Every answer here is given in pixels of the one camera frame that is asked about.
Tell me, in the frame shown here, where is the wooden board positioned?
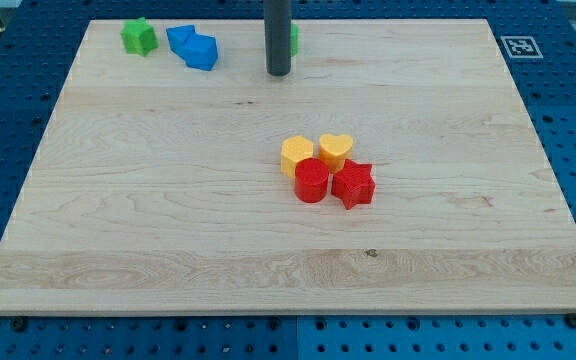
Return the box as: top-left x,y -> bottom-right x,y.
0,19 -> 576,316

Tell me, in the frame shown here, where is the blue cube block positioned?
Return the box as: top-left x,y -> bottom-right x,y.
182,33 -> 218,71

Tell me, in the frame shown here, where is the blue triangle block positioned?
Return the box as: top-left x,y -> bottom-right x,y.
166,25 -> 196,57

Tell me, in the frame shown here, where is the yellow heart block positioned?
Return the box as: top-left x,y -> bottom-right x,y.
318,133 -> 354,173

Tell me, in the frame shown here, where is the red star block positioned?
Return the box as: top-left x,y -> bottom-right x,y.
331,159 -> 376,210

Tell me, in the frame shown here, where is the white fiducial marker tag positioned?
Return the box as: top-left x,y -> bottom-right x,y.
500,35 -> 543,59

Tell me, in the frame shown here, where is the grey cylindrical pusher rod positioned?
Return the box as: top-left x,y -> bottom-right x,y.
263,0 -> 292,76

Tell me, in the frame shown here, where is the yellow hexagon block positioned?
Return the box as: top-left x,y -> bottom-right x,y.
280,135 -> 314,178

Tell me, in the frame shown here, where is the green star block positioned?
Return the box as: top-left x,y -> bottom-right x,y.
120,17 -> 159,57

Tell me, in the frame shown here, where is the red cylinder block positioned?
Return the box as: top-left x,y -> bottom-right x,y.
294,158 -> 329,203

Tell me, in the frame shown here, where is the green block behind rod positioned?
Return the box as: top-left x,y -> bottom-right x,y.
290,22 -> 299,57

